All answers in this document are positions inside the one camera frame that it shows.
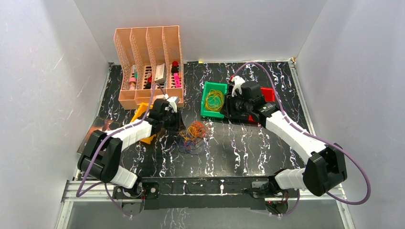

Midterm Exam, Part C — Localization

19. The peach desk file organizer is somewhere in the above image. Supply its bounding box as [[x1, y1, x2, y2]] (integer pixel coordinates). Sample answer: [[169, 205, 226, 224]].
[[114, 25, 185, 110]]

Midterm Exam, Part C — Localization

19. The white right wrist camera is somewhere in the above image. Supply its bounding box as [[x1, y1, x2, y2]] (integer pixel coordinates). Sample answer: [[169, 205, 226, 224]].
[[230, 75, 245, 97]]

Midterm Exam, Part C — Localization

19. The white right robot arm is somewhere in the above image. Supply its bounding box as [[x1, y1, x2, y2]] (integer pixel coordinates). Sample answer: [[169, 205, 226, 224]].
[[220, 80, 347, 198]]

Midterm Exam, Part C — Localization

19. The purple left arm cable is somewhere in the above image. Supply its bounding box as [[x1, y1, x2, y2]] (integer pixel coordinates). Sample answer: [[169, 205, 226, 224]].
[[75, 83, 168, 198]]

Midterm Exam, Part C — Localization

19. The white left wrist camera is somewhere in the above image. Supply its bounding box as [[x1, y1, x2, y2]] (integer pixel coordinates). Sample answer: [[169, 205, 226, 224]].
[[163, 94, 180, 113]]

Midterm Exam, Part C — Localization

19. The yellow plastic bin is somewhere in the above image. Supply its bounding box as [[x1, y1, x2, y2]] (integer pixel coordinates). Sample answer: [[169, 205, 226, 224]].
[[131, 103, 157, 145]]

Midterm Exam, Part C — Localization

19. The yellow cable coil in bin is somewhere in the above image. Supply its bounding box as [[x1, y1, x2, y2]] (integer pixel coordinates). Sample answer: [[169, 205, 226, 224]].
[[204, 89, 224, 113]]

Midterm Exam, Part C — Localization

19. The black plastic bin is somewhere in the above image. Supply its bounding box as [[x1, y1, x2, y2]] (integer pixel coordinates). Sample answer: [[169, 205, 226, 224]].
[[224, 83, 253, 120]]

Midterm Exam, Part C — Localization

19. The dark illustrated book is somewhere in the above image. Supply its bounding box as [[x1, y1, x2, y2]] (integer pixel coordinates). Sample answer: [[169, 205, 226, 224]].
[[77, 116, 119, 154]]

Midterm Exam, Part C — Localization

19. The red black stamp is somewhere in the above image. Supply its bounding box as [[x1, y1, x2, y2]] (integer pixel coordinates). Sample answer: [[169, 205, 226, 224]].
[[171, 61, 179, 74]]

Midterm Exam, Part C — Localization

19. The pink highlighter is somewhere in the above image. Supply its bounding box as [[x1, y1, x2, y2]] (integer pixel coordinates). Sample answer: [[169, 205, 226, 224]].
[[173, 73, 181, 88]]

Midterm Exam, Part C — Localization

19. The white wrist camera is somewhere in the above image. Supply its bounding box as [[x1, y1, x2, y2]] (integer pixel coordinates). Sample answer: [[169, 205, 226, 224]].
[[230, 75, 245, 97], [163, 94, 180, 113]]

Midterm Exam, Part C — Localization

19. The red plastic bin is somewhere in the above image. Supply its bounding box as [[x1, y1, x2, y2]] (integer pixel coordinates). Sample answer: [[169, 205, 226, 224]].
[[248, 87, 279, 127]]

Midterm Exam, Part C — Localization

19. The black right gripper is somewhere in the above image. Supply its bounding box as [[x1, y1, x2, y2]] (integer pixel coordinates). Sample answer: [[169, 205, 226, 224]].
[[220, 90, 253, 118]]

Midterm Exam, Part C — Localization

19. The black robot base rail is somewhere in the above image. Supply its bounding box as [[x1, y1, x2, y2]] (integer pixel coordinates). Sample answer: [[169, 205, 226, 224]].
[[113, 176, 298, 216]]

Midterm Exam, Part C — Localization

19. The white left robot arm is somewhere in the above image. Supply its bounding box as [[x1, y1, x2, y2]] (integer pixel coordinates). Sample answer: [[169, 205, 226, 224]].
[[77, 96, 182, 198]]

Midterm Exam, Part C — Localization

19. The white box in organizer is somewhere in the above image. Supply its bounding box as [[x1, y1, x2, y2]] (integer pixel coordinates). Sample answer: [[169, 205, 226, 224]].
[[154, 63, 167, 83]]

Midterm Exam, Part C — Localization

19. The green plastic bin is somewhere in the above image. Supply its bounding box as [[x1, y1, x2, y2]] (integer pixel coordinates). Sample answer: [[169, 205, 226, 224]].
[[200, 82, 228, 119]]

